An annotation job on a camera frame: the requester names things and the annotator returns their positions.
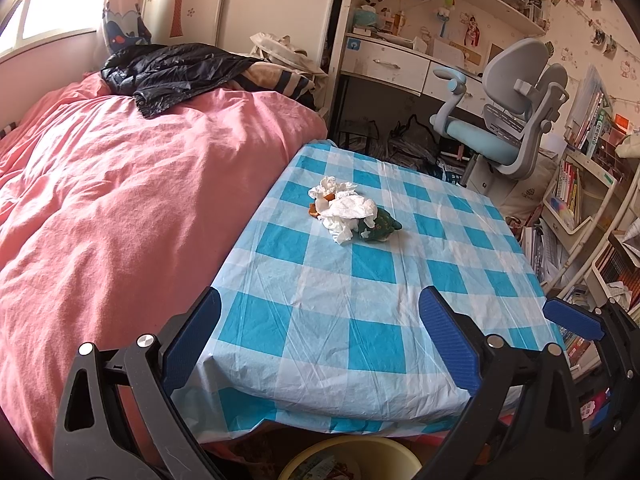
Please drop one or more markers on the stack of lying books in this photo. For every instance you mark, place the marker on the stack of lying books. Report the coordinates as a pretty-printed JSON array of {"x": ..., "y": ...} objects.
[{"x": 580, "y": 350}]

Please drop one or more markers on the pink duvet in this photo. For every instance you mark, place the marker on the pink duvet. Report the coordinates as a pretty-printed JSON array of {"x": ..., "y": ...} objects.
[{"x": 125, "y": 210}]

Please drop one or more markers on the small white tissue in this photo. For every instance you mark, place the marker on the small white tissue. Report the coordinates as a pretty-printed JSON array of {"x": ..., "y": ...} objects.
[{"x": 332, "y": 187}]

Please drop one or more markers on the large white tissue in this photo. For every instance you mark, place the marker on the large white tissue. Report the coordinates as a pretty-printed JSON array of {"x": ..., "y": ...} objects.
[{"x": 347, "y": 212}]

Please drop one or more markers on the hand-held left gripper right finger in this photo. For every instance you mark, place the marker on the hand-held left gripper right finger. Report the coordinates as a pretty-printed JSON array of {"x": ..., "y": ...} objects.
[{"x": 447, "y": 340}]

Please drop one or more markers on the pink printed curtain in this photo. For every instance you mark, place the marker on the pink printed curtain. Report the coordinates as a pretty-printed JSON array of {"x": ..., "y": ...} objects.
[{"x": 125, "y": 15}]

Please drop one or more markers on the row of colourful books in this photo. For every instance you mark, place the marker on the row of colourful books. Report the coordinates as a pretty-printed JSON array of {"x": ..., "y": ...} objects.
[{"x": 567, "y": 185}]

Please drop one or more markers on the beige cloth bag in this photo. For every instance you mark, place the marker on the beige cloth bag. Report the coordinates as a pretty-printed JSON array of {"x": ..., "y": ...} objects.
[{"x": 527, "y": 190}]

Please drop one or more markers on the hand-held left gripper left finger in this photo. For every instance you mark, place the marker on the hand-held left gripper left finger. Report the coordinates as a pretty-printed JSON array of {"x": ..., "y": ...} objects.
[{"x": 192, "y": 340}]

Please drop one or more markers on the pile of papers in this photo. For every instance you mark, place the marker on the pile of papers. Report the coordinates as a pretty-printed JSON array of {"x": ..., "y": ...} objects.
[{"x": 540, "y": 250}]

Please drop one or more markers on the upright tall books group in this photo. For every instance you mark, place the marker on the upright tall books group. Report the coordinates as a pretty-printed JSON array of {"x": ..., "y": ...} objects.
[{"x": 592, "y": 110}]

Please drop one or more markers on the yellow plastic bin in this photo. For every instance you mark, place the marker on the yellow plastic bin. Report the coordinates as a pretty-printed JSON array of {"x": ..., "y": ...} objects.
[{"x": 375, "y": 452}]

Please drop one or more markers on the blue checkered tablecloth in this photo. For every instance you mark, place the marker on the blue checkered tablecloth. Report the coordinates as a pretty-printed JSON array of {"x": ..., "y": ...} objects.
[{"x": 350, "y": 310}]

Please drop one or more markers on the beige tote bag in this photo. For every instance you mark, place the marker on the beige tote bag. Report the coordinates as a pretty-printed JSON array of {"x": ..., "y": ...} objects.
[{"x": 280, "y": 50}]

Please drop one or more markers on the striped pillow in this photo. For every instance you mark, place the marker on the striped pillow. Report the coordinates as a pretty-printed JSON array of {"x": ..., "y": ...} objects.
[{"x": 280, "y": 82}]

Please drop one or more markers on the red figure drawing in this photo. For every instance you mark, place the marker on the red figure drawing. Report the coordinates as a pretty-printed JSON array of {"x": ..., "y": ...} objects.
[{"x": 472, "y": 30}]

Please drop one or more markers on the white bookshelf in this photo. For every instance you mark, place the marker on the white bookshelf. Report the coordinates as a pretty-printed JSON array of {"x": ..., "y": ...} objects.
[{"x": 605, "y": 185}]

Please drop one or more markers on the green snack wrapper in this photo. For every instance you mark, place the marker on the green snack wrapper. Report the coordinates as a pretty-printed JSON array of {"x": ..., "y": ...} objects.
[{"x": 382, "y": 225}]

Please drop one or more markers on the white wardrobe with tree decal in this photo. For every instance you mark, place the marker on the white wardrobe with tree decal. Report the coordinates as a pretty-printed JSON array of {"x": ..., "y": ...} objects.
[{"x": 270, "y": 0}]

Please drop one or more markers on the grey and blue desk chair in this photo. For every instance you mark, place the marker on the grey and blue desk chair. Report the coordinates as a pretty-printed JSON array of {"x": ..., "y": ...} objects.
[{"x": 510, "y": 85}]

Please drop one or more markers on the blue and white bag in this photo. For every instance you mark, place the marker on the blue and white bag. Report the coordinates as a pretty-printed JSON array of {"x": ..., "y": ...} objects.
[{"x": 452, "y": 172}]

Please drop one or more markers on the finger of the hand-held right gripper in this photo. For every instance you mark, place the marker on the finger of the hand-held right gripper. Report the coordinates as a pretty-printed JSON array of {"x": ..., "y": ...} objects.
[{"x": 572, "y": 317}]

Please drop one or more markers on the black bag of papers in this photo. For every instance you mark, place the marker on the black bag of papers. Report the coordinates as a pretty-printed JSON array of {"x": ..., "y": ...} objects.
[{"x": 412, "y": 142}]

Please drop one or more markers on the window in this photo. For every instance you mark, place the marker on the window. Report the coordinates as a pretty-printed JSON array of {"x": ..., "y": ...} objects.
[{"x": 55, "y": 5}]

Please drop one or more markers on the black puffer jacket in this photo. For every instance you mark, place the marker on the black puffer jacket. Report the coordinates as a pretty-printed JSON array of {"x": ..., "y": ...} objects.
[{"x": 175, "y": 72}]

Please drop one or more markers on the white desk with drawers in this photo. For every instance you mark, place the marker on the white desk with drawers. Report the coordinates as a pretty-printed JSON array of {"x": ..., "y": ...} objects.
[{"x": 390, "y": 65}]

